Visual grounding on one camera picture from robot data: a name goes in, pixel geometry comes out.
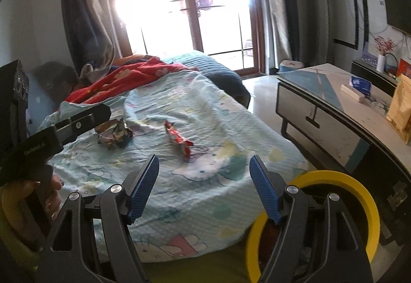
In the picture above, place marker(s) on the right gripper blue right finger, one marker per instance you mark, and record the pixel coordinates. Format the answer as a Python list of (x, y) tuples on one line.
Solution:
[(270, 187)]

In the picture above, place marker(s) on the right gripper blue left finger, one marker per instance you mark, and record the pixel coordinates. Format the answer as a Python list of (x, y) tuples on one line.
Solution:
[(138, 186)]

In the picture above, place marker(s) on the purple foil wrapper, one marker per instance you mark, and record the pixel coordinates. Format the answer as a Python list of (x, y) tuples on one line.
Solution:
[(114, 133)]

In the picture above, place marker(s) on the red snack wrapper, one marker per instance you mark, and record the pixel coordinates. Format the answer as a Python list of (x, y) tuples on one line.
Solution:
[(184, 145)]

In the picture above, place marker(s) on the left hand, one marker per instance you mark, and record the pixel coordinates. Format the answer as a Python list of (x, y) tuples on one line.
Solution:
[(41, 193)]

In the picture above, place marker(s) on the blue patterned pillow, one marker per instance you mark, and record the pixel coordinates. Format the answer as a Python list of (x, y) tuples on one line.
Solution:
[(49, 85)]

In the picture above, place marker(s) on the light green cartoon bedsheet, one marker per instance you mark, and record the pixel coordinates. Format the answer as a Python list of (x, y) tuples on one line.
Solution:
[(203, 199)]

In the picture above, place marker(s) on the yellow green left sleeve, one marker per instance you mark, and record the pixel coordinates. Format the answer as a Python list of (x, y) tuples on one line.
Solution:
[(19, 232)]

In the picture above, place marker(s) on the grey crumpled clothing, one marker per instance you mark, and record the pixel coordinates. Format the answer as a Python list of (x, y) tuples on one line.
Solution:
[(94, 74)]

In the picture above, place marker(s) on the white coffee table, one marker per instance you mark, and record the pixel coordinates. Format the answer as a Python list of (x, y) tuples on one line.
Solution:
[(339, 132)]

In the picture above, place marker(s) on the red floral blanket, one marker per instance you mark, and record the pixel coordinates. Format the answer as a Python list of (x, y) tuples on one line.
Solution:
[(125, 78)]

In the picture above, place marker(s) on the blue white stool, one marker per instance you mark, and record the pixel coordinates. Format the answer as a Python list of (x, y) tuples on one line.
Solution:
[(290, 65)]

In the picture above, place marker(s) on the white box on table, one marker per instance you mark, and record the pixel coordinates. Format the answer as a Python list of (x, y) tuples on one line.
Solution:
[(353, 93)]

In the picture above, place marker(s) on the blue padded mattress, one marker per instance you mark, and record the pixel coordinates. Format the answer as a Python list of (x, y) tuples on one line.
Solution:
[(221, 76)]

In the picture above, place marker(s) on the blue tissue pack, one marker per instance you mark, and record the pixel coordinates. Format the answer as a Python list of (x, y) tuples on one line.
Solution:
[(361, 85)]

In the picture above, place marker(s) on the dark grey left curtain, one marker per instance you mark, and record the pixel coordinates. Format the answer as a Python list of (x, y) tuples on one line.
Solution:
[(86, 34)]

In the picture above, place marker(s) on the brown paper bag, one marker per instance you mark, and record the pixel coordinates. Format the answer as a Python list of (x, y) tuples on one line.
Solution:
[(398, 115)]

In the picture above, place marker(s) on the black tv cabinet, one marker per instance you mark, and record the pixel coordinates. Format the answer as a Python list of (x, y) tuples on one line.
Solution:
[(380, 80)]

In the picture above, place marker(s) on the grey standing air conditioner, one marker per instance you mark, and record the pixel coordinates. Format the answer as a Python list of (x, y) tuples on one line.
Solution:
[(319, 29)]

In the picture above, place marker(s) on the red gift box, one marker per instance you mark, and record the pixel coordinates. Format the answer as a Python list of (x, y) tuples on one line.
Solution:
[(404, 68)]

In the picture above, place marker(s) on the white vase red flowers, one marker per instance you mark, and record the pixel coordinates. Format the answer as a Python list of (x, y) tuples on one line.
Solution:
[(383, 46)]

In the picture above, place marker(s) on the wooden framed glass door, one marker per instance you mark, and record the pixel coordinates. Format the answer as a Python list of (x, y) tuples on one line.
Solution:
[(229, 31)]

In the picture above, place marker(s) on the grey right curtain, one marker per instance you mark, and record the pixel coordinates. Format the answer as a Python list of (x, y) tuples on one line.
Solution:
[(281, 29)]

